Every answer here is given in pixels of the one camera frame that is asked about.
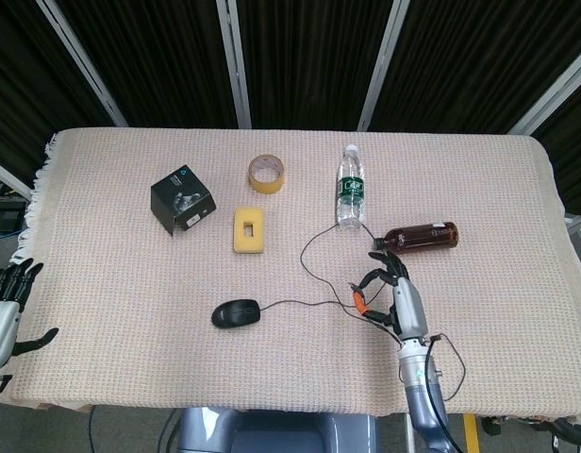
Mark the beige woven tablecloth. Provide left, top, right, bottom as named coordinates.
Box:
left=9, top=126, right=581, bottom=419

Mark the yellow tape roll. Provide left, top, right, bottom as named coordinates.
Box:
left=247, top=154, right=287, bottom=193

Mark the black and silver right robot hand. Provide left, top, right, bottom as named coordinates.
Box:
left=347, top=251, right=429, bottom=342

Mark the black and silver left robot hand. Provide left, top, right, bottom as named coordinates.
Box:
left=0, top=258, right=59, bottom=372

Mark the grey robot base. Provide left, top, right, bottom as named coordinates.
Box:
left=176, top=408, right=381, bottom=453

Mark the clear water bottle green label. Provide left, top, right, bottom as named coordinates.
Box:
left=336, top=144, right=367, bottom=229

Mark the yellow sponge with rectangular hole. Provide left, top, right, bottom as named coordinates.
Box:
left=232, top=207, right=266, bottom=256

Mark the white table leg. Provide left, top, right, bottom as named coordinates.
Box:
left=403, top=412, right=417, bottom=453

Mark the black cardboard box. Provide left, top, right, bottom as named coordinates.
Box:
left=150, top=164, right=217, bottom=237

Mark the black mouse cable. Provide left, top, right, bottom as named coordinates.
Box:
left=259, top=221, right=467, bottom=403

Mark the black curtain panel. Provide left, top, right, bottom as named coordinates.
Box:
left=236, top=0, right=395, bottom=130
left=0, top=0, right=117, bottom=190
left=369, top=0, right=581, bottom=134
left=54, top=0, right=240, bottom=129

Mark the black computer mouse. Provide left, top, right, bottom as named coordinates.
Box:
left=210, top=298, right=262, bottom=329

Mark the white partition frame post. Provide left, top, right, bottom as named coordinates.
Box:
left=356, top=0, right=411, bottom=132
left=0, top=157, right=35, bottom=202
left=35, top=0, right=127, bottom=128
left=216, top=0, right=253, bottom=130
left=509, top=56, right=581, bottom=136

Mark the brown plastic bottle black cap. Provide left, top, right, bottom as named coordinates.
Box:
left=373, top=221, right=460, bottom=255

